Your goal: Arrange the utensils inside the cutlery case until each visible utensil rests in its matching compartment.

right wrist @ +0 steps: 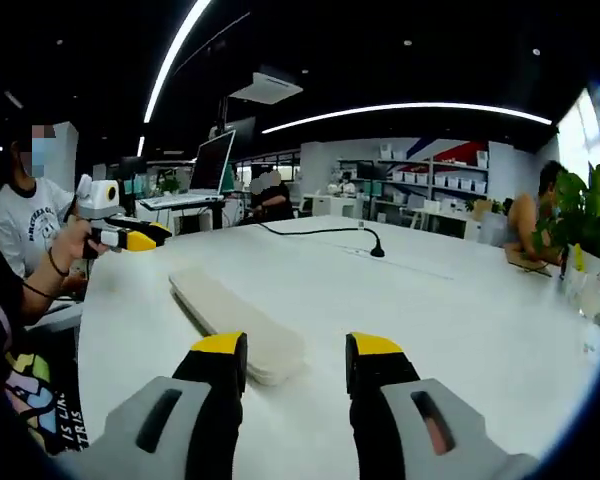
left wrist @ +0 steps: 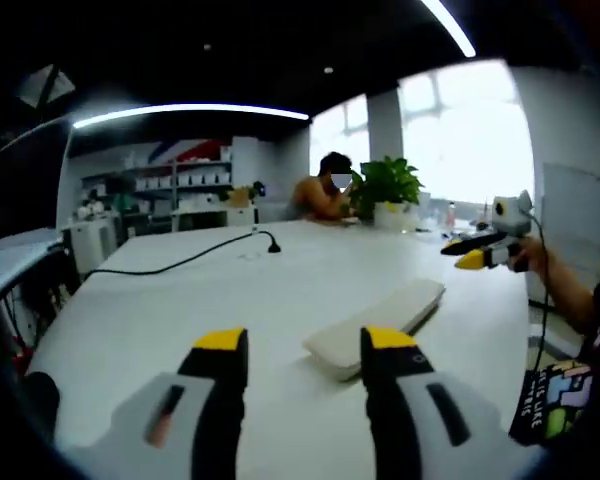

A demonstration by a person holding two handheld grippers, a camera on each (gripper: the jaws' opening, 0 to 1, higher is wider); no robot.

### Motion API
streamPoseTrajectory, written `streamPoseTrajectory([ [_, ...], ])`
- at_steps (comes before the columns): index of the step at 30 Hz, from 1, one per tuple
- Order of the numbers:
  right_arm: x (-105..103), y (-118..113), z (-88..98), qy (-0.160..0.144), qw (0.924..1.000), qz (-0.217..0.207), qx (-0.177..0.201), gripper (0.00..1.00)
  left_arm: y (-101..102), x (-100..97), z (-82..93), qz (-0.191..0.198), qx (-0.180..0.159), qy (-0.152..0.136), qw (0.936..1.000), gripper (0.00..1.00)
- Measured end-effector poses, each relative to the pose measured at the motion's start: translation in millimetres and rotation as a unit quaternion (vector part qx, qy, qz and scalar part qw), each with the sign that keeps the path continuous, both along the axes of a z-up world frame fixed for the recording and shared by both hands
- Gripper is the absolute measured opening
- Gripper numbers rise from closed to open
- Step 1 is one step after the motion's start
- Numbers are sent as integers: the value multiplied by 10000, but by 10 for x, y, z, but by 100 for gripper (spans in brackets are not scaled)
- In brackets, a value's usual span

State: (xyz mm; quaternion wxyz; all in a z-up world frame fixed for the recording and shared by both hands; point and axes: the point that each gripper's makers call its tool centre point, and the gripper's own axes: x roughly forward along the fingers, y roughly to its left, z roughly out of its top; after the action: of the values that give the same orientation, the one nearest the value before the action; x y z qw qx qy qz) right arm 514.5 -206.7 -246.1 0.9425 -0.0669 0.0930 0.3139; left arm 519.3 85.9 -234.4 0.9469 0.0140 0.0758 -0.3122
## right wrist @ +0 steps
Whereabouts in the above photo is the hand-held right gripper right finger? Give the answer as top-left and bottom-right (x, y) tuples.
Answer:
(344, 331), (539, 480)

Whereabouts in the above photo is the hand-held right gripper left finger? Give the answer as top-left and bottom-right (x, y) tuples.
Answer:
(87, 330), (249, 480)

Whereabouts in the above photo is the beige cutlery case lid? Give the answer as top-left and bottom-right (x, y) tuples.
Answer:
(168, 267), (309, 384)

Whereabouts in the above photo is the person's left hand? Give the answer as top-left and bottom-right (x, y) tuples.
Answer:
(49, 217), (109, 274)

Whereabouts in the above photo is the white laptop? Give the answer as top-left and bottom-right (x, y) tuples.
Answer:
(137, 128), (237, 211)

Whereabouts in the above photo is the black monitor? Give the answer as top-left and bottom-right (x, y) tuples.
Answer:
(223, 115), (257, 146)

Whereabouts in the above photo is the person's printed dark shirt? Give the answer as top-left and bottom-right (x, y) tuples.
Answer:
(0, 199), (86, 456)

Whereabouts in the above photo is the ceiling light strip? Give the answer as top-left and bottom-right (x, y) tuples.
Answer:
(261, 103), (554, 135)
(142, 0), (215, 125)

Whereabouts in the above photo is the ceiling air conditioner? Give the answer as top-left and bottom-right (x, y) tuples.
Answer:
(228, 72), (305, 105)

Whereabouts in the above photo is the wooden tray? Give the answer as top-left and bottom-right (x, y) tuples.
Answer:
(503, 247), (554, 278)

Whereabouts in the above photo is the shelf with white boxes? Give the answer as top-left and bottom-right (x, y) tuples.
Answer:
(337, 142), (491, 226)

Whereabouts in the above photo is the potted green plant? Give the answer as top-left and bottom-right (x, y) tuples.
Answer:
(532, 163), (600, 301)

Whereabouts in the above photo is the dark bead bracelet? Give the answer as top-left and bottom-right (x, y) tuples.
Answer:
(47, 246), (71, 278)

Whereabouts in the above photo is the black table cable with plug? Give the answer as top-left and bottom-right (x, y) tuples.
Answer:
(256, 221), (386, 260)

